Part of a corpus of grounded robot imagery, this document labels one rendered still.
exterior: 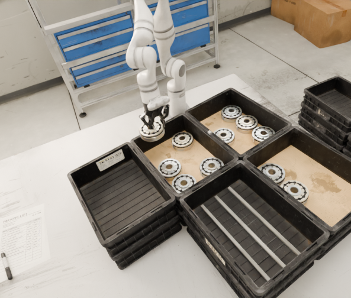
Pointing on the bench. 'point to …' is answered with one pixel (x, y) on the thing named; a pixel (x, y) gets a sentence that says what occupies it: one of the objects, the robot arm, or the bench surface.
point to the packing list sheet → (22, 242)
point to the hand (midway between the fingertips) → (157, 125)
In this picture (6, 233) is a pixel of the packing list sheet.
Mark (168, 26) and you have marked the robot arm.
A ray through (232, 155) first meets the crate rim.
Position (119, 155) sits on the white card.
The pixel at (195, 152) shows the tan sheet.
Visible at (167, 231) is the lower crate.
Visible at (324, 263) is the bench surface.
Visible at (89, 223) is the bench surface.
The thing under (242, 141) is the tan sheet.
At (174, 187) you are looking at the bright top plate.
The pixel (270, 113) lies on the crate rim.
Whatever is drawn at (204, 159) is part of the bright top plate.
